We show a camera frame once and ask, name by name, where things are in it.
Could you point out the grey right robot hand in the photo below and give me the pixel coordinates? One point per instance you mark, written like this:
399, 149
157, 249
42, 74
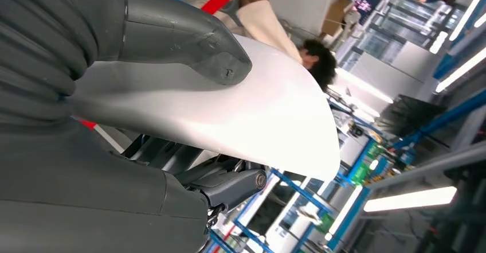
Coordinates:
95, 205

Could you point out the blue background rack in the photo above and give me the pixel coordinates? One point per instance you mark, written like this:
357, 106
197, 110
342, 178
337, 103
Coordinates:
296, 190

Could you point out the brown cardboard box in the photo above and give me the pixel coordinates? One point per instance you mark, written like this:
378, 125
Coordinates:
336, 15

